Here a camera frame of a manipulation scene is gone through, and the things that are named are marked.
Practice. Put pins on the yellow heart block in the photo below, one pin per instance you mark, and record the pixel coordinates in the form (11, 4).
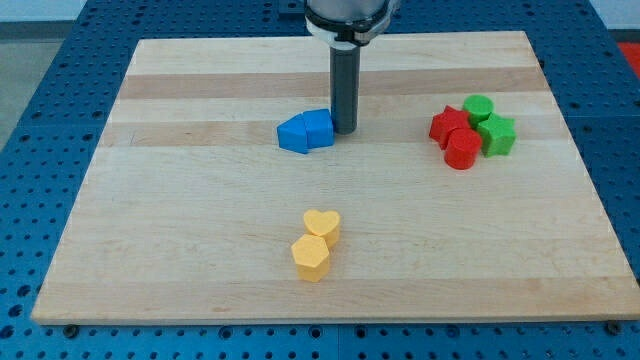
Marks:
(324, 224)

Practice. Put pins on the yellow hexagon block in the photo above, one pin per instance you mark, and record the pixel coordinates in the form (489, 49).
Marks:
(312, 257)

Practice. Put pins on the blue triangular block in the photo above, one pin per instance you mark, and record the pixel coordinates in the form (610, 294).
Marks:
(292, 135)

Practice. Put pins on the blue cube block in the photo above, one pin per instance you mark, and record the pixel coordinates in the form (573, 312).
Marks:
(319, 128)

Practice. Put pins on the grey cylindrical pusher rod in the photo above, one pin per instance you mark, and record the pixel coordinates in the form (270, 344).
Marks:
(344, 86)

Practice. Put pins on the light wooden board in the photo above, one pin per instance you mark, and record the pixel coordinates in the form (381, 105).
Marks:
(188, 209)

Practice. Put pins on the red star block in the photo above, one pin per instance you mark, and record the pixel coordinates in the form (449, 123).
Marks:
(444, 123)

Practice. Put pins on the red cylinder block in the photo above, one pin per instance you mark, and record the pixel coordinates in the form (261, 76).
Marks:
(462, 148)

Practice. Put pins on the green cylinder block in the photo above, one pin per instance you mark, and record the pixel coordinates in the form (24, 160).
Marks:
(479, 108)

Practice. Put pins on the green star block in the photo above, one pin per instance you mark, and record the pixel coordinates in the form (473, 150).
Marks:
(498, 135)

